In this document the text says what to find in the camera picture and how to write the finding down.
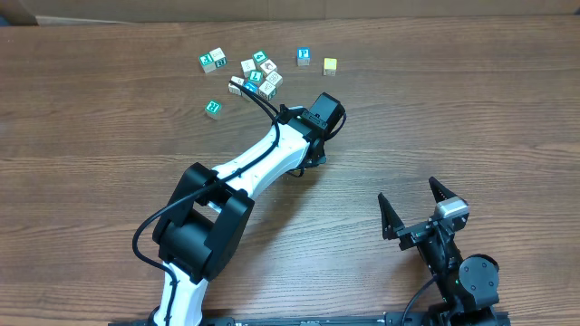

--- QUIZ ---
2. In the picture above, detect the white block dark side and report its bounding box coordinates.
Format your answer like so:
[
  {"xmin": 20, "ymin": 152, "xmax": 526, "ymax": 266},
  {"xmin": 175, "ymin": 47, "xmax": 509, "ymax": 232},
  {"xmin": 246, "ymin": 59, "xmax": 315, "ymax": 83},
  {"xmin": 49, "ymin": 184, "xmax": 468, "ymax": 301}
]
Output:
[{"xmin": 258, "ymin": 81, "xmax": 277, "ymax": 101}]

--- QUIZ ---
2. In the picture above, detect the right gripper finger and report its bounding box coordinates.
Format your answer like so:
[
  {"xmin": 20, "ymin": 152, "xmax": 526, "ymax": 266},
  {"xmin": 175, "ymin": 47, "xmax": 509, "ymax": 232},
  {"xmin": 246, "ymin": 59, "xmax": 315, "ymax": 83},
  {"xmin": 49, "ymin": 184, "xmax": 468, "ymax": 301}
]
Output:
[
  {"xmin": 429, "ymin": 177, "xmax": 456, "ymax": 203},
  {"xmin": 378, "ymin": 193, "xmax": 405, "ymax": 240}
]

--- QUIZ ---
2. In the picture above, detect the white plain picture block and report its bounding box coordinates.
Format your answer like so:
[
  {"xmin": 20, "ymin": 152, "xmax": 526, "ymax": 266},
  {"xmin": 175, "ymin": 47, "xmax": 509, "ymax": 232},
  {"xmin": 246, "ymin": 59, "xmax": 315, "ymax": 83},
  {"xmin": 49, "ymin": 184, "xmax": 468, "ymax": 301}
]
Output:
[{"xmin": 240, "ymin": 59, "xmax": 256, "ymax": 78}]

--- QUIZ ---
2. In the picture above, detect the blue P letter block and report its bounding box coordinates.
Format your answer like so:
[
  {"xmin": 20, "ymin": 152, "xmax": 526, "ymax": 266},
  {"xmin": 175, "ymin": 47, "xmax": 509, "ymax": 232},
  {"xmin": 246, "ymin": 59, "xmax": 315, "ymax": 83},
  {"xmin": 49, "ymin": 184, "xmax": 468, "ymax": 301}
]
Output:
[{"xmin": 296, "ymin": 47, "xmax": 311, "ymax": 66}]

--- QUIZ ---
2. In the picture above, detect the green J letter block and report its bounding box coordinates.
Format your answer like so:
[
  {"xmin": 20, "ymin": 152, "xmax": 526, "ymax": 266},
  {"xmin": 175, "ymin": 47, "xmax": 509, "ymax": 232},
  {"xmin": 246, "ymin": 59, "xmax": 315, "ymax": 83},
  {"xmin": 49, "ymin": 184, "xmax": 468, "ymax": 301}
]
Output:
[{"xmin": 247, "ymin": 70, "xmax": 264, "ymax": 86}]

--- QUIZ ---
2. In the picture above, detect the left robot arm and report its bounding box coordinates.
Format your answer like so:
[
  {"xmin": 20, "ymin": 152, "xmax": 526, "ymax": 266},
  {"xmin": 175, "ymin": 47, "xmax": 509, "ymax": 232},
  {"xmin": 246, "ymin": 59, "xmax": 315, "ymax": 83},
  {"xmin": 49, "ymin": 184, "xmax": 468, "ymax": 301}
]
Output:
[{"xmin": 150, "ymin": 93, "xmax": 345, "ymax": 325}]

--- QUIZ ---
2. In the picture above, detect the white grid picture block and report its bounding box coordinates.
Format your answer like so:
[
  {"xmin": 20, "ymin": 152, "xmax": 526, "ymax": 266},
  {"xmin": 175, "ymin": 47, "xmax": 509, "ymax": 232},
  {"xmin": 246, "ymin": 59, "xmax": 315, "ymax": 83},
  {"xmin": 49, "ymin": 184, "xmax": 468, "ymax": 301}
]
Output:
[{"xmin": 266, "ymin": 71, "xmax": 283, "ymax": 89}]

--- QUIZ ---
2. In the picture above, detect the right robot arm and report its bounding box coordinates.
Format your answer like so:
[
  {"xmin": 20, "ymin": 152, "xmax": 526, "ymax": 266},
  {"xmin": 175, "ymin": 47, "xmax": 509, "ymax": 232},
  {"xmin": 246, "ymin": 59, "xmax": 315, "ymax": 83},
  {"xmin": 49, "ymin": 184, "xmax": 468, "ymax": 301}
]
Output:
[{"xmin": 378, "ymin": 177, "xmax": 500, "ymax": 325}]

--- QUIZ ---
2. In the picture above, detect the green F letter block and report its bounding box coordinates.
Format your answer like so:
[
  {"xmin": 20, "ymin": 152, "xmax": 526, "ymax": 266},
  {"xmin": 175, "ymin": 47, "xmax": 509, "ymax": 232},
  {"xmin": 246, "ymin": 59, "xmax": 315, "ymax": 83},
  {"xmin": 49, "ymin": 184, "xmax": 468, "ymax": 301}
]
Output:
[{"xmin": 198, "ymin": 53, "xmax": 217, "ymax": 73}]

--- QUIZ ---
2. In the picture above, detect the green top picture block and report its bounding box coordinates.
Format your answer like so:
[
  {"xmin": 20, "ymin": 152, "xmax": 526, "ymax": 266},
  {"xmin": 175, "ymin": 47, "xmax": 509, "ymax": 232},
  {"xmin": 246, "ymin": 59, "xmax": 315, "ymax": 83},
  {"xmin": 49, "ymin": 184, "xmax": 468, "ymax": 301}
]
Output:
[{"xmin": 252, "ymin": 50, "xmax": 268, "ymax": 66}]

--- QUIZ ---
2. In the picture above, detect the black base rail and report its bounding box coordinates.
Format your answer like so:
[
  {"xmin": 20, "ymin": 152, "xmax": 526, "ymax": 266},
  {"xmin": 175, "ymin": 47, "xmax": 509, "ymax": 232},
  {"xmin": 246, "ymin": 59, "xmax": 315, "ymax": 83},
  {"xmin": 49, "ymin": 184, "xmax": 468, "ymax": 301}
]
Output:
[{"xmin": 108, "ymin": 312, "xmax": 511, "ymax": 326}]

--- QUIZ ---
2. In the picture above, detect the green R letter block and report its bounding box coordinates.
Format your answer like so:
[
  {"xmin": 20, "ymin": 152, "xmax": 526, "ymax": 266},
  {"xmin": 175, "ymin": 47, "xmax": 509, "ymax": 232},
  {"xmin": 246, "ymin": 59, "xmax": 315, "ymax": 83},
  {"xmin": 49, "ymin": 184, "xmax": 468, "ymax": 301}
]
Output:
[{"xmin": 205, "ymin": 100, "xmax": 223, "ymax": 120}]

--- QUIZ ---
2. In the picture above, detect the cardboard back panel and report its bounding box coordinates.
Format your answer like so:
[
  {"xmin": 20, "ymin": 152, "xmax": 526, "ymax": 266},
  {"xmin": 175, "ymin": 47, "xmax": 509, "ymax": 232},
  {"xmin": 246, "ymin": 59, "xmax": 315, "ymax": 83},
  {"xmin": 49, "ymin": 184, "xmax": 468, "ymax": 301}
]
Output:
[{"xmin": 1, "ymin": 0, "xmax": 579, "ymax": 24}]

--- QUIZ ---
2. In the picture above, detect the white red picture block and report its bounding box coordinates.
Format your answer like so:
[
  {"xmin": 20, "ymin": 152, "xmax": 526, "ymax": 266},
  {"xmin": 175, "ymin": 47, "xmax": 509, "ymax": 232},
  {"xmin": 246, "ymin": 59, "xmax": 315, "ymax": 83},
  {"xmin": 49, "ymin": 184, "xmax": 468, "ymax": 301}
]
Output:
[{"xmin": 259, "ymin": 59, "xmax": 277, "ymax": 75}]

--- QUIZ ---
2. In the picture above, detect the blue top block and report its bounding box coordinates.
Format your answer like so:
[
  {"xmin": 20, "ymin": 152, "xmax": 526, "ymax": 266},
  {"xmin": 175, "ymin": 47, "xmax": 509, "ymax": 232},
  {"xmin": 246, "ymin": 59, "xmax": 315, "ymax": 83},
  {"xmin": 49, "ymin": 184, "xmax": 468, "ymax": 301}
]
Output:
[{"xmin": 242, "ymin": 81, "xmax": 258, "ymax": 101}]

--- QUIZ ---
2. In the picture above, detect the white block green side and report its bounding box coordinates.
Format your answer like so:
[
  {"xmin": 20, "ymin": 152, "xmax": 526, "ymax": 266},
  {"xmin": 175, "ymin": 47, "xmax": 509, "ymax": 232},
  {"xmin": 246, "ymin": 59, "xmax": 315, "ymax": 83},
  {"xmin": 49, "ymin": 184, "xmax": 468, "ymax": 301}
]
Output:
[{"xmin": 209, "ymin": 47, "xmax": 227, "ymax": 68}]

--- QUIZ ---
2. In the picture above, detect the yellow block far right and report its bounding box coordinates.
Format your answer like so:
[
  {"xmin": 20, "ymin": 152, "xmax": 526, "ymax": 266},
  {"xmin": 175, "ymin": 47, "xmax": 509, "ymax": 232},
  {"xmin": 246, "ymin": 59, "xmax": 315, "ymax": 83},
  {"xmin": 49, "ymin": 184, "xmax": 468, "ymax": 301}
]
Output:
[{"xmin": 323, "ymin": 58, "xmax": 337, "ymax": 76}]

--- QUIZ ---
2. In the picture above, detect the white tool picture block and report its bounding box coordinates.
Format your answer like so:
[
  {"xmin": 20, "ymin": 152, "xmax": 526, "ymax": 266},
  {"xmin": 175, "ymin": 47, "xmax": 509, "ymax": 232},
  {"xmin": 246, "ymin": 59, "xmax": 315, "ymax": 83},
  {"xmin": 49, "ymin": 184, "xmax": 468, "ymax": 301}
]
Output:
[{"xmin": 227, "ymin": 76, "xmax": 245, "ymax": 96}]

